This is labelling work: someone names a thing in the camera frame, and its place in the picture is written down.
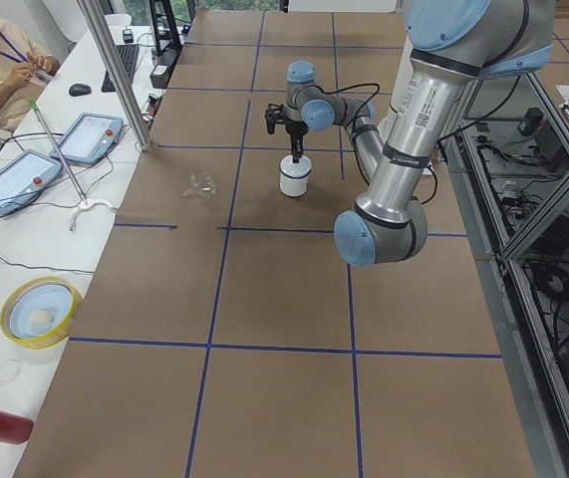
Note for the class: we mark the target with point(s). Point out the white enamel cup blue rim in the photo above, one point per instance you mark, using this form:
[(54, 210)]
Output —
[(293, 185)]

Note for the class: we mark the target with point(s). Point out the near blue teach pendant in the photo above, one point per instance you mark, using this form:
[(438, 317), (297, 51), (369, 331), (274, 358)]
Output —
[(25, 178)]

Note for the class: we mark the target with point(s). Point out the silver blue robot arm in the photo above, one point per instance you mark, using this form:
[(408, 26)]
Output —
[(453, 43)]

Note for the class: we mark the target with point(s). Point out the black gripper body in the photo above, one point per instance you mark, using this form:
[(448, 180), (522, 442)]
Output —
[(296, 131)]

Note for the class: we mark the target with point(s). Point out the black computer mouse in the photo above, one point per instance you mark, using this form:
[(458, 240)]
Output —
[(78, 90)]

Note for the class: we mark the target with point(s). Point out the light blue plate with bun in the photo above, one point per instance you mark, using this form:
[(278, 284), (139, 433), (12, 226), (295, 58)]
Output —
[(40, 310)]

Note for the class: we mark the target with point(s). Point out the black keyboard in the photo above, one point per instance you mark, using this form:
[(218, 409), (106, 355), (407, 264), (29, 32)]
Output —
[(129, 54)]

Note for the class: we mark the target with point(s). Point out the black power adapter box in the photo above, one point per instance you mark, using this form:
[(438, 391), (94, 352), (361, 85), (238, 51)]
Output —
[(163, 66)]

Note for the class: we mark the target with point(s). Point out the blue teach pendant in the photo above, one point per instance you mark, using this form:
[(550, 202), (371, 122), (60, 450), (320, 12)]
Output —
[(25, 178), (90, 138)]

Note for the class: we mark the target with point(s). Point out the metal reacher grabber stick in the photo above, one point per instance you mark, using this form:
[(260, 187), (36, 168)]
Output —
[(86, 203)]

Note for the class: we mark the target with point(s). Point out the white round cup lid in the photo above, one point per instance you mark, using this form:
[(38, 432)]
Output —
[(295, 168)]

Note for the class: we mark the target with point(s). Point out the aluminium frame post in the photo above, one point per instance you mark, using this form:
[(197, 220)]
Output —
[(99, 28)]

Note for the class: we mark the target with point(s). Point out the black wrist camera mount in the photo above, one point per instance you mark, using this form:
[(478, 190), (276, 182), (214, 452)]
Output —
[(273, 116)]

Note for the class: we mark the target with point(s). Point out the far blue teach pendant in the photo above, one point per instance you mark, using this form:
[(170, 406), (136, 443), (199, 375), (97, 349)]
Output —
[(90, 138)]

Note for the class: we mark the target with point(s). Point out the yellow tape roll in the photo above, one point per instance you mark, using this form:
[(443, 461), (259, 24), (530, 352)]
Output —
[(52, 338)]

